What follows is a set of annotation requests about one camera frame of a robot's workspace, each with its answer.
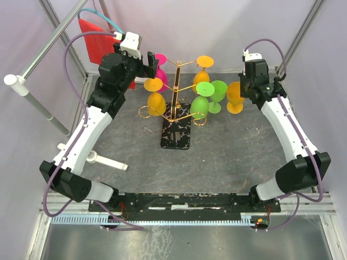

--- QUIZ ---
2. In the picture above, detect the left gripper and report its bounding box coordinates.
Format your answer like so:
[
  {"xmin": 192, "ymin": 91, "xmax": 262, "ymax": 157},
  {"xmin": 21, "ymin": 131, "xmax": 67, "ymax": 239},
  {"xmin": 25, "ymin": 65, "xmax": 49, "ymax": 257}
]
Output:
[{"xmin": 114, "ymin": 43, "xmax": 159, "ymax": 93}]

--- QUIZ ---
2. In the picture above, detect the pink wine glass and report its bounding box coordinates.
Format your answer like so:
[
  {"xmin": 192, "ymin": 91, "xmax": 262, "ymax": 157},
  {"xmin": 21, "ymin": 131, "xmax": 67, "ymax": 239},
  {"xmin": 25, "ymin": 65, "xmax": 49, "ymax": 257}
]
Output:
[{"xmin": 155, "ymin": 53, "xmax": 168, "ymax": 93}]

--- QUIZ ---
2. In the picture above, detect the orange wine glass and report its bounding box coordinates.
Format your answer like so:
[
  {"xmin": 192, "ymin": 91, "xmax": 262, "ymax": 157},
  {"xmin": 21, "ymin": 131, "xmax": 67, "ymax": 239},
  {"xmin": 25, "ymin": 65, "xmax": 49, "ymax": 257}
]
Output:
[
  {"xmin": 193, "ymin": 55, "xmax": 214, "ymax": 85},
  {"xmin": 227, "ymin": 82, "xmax": 245, "ymax": 114},
  {"xmin": 144, "ymin": 78, "xmax": 166, "ymax": 116}
]

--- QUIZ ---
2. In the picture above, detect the green wine glass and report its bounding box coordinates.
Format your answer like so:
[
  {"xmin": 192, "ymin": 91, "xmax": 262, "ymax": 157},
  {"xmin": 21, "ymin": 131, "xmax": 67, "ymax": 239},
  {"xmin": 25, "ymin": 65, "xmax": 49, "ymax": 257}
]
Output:
[
  {"xmin": 208, "ymin": 80, "xmax": 228, "ymax": 114},
  {"xmin": 190, "ymin": 82, "xmax": 215, "ymax": 119}
]

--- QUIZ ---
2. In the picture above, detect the orange wine glass front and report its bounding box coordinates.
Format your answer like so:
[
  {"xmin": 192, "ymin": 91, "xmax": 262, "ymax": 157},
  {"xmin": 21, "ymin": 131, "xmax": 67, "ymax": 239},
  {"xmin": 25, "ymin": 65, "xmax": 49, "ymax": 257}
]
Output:
[{"xmin": 193, "ymin": 55, "xmax": 214, "ymax": 85}]

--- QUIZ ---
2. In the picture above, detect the green wine glass front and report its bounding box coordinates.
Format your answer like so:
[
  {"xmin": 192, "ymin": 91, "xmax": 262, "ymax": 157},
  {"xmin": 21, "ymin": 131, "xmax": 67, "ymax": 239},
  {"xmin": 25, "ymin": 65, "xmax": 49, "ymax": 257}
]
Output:
[{"xmin": 190, "ymin": 82, "xmax": 215, "ymax": 119}]

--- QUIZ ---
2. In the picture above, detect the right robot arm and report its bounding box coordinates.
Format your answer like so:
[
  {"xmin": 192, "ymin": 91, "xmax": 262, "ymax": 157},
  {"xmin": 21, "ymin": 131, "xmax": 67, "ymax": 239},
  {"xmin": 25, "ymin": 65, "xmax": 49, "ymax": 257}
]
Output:
[{"xmin": 239, "ymin": 53, "xmax": 331, "ymax": 212}]

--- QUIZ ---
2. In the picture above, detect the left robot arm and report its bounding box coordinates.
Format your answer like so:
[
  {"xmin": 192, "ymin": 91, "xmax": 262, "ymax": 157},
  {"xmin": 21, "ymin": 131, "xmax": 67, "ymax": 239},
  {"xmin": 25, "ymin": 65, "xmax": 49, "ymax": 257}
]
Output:
[{"xmin": 39, "ymin": 44, "xmax": 158, "ymax": 211}]

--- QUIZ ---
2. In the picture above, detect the red cloth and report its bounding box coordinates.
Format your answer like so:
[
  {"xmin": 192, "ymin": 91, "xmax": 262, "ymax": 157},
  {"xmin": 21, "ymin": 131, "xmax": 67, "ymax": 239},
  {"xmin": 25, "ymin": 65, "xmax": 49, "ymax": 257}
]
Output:
[{"xmin": 78, "ymin": 18, "xmax": 136, "ymax": 90}]

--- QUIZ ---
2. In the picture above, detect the blue clothes hanger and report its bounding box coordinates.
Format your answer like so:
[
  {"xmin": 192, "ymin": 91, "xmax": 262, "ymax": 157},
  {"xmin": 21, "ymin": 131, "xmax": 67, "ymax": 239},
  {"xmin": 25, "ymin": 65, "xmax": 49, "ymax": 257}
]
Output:
[{"xmin": 77, "ymin": 1, "xmax": 124, "ymax": 34}]

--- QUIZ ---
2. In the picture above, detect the white clothes stand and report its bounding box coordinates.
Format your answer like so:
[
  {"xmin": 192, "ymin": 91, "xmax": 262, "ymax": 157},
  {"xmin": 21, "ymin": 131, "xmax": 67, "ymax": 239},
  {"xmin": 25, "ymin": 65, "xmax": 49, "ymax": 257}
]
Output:
[{"xmin": 3, "ymin": 0, "xmax": 163, "ymax": 171}]

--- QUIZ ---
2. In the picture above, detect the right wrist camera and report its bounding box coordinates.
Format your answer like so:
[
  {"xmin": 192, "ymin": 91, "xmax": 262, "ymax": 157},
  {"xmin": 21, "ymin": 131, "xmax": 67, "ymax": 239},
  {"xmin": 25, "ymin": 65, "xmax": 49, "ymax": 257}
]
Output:
[{"xmin": 242, "ymin": 49, "xmax": 263, "ymax": 63}]

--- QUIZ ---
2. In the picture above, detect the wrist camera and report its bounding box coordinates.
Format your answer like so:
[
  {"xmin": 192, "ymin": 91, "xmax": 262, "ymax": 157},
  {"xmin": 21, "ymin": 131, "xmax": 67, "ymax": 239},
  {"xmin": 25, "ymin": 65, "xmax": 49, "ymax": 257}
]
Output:
[
  {"xmin": 114, "ymin": 31, "xmax": 142, "ymax": 60},
  {"xmin": 242, "ymin": 49, "xmax": 263, "ymax": 63}
]

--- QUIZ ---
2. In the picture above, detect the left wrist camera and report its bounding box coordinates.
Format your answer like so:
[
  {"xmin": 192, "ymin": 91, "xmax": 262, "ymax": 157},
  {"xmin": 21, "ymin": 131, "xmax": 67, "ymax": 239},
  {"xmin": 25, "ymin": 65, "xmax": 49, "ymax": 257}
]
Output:
[{"xmin": 114, "ymin": 31, "xmax": 142, "ymax": 60}]

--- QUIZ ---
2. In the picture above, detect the gold wire glass rack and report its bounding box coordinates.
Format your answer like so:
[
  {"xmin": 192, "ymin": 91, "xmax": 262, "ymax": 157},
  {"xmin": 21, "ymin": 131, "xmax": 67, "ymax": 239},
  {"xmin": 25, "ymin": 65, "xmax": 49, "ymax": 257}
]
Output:
[{"xmin": 138, "ymin": 59, "xmax": 207, "ymax": 151}]

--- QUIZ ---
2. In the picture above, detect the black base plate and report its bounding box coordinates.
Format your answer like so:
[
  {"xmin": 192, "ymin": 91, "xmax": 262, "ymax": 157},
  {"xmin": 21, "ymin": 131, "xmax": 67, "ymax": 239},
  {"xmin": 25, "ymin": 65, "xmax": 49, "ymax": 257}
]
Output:
[{"xmin": 105, "ymin": 193, "xmax": 281, "ymax": 217}]

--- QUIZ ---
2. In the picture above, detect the white slotted cable duct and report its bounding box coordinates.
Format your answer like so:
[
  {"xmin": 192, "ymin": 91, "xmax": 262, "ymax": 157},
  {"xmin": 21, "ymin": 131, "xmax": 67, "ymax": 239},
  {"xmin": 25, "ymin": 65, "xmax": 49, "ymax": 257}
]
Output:
[{"xmin": 51, "ymin": 210, "xmax": 256, "ymax": 226}]

